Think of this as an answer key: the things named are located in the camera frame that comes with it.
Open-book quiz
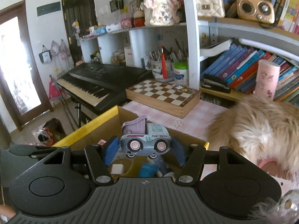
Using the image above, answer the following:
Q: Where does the small white charger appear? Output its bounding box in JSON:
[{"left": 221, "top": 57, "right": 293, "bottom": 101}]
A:
[{"left": 110, "top": 164, "right": 125, "bottom": 175}]

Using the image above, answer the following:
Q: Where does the blue plastic bag roll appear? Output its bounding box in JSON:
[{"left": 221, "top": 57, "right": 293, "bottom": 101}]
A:
[{"left": 138, "top": 163, "right": 159, "bottom": 178}]

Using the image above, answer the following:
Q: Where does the purple toy car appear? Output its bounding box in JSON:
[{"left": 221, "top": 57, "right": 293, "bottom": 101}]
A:
[{"left": 120, "top": 115, "right": 172, "bottom": 159}]

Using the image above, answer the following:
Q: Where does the blue white spray bottle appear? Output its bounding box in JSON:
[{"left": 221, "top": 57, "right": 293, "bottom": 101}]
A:
[{"left": 154, "top": 156, "right": 174, "bottom": 178}]

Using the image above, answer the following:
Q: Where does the small white red box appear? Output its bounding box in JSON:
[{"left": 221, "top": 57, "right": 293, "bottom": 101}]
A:
[{"left": 98, "top": 139, "right": 106, "bottom": 146}]

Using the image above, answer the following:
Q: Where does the fluffy orange white cat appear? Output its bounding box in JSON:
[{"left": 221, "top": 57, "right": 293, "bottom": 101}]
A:
[{"left": 206, "top": 94, "right": 299, "bottom": 178}]

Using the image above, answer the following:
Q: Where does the black electronic keyboard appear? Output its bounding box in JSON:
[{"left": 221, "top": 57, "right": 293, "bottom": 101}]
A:
[{"left": 57, "top": 63, "right": 154, "bottom": 115}]

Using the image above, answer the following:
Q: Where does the wooden chessboard box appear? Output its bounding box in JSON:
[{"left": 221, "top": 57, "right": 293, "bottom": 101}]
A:
[{"left": 126, "top": 79, "right": 200, "bottom": 119}]

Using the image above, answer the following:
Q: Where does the pink cartoon cup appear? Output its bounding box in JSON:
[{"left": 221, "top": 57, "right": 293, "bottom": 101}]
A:
[{"left": 254, "top": 60, "right": 280, "bottom": 101}]

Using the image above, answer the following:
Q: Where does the white jar green lid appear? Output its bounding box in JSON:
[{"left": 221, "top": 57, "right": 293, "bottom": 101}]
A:
[{"left": 173, "top": 61, "right": 189, "bottom": 86}]

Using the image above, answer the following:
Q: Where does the white bookshelf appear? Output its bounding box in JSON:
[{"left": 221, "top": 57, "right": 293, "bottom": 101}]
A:
[{"left": 79, "top": 0, "right": 299, "bottom": 108}]

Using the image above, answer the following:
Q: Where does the red tassel ornament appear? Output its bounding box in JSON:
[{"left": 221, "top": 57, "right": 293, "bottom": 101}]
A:
[{"left": 161, "top": 46, "right": 168, "bottom": 79}]

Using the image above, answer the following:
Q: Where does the wooden retro radio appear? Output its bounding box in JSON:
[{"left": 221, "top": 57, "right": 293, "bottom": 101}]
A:
[{"left": 237, "top": 0, "right": 275, "bottom": 24}]

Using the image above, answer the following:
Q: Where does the white quilted handbag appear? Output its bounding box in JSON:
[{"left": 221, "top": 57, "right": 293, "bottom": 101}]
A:
[{"left": 195, "top": 0, "right": 225, "bottom": 18}]

